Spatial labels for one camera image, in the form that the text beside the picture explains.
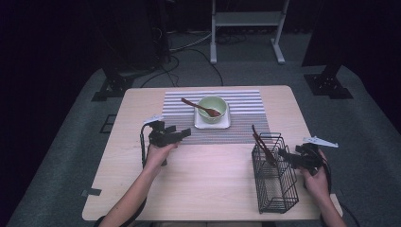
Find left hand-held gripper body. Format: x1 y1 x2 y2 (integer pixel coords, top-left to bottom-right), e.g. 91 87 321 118
140 114 178 149

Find white metal stand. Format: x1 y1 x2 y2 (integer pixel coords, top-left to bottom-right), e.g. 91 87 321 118
210 0 290 65

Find person's left hand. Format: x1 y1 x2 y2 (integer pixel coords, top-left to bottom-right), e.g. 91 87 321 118
143 141 182 174

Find black stand base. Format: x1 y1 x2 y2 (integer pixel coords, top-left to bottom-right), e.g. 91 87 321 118
303 64 354 100
91 67 135 102

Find dark tape strip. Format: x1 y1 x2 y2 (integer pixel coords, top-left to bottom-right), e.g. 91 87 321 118
79 187 103 199

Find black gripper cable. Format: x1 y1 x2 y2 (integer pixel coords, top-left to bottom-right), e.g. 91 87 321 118
121 122 151 227
319 152 361 227

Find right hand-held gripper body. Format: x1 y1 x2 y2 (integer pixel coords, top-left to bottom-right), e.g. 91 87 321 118
294 135 340 176

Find dark wooden spoon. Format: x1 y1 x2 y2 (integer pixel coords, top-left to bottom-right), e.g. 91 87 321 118
181 96 222 118

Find person's right hand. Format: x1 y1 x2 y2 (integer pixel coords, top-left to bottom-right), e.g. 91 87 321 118
298 148 331 202

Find black floor cable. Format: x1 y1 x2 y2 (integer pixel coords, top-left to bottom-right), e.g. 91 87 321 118
140 47 225 88

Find green bowl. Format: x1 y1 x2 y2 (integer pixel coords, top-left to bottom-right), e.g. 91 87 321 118
197 95 229 125

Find dark red chopstick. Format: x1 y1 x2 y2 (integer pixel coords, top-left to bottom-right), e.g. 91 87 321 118
251 124 276 166
252 133 278 167

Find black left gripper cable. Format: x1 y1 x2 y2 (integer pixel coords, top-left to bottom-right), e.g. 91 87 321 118
121 122 151 227

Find white square plate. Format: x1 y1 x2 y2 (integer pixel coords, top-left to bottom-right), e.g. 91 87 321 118
193 102 232 131

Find grey floor cable bundle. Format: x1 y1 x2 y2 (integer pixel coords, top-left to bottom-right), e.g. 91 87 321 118
168 30 213 53

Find black wire basket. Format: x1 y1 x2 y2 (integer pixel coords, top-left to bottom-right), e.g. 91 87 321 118
251 131 300 215

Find striped placemat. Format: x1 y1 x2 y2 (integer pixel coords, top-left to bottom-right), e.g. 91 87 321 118
157 89 271 147

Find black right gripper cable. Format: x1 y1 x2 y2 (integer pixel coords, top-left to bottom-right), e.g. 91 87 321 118
319 152 361 227

